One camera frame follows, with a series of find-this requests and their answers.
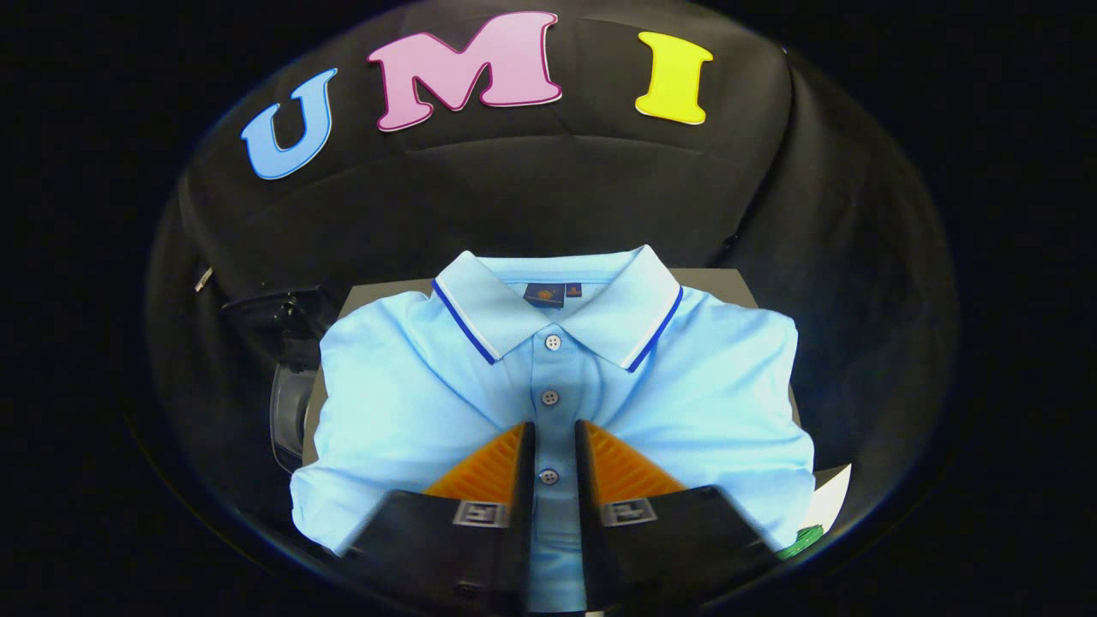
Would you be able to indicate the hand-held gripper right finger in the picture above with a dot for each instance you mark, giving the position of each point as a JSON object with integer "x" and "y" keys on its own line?
{"x": 585, "y": 514}

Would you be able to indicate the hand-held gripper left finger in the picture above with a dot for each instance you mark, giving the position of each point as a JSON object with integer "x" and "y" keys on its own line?
{"x": 527, "y": 514}

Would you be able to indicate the light blue polo shirt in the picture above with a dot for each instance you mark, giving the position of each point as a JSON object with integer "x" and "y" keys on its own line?
{"x": 403, "y": 403}

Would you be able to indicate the dark grey washing machine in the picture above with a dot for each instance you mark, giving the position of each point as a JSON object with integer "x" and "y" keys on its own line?
{"x": 290, "y": 411}

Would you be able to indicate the dark washing machine lid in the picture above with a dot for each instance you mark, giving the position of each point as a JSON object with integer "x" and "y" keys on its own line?
{"x": 283, "y": 321}

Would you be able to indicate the white clothes peg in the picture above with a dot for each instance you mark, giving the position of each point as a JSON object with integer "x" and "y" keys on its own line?
{"x": 203, "y": 278}

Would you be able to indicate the small green object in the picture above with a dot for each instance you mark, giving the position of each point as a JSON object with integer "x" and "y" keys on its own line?
{"x": 801, "y": 542}

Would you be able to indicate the grey table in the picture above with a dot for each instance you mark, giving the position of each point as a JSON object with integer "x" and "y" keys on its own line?
{"x": 716, "y": 287}

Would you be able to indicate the black backdrop cloth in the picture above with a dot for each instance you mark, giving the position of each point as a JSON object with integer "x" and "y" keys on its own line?
{"x": 557, "y": 188}

